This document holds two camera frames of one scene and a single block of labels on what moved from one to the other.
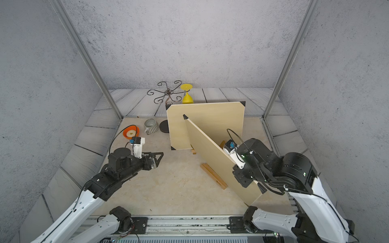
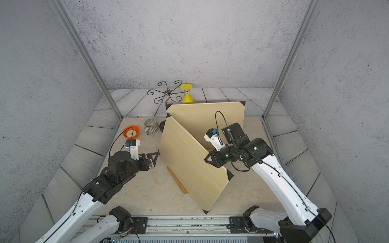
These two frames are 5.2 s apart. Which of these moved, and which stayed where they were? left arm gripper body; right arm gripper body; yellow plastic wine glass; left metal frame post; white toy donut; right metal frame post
Moved: right arm gripper body
Stayed: left metal frame post; yellow plastic wine glass; white toy donut; left arm gripper body; right metal frame post
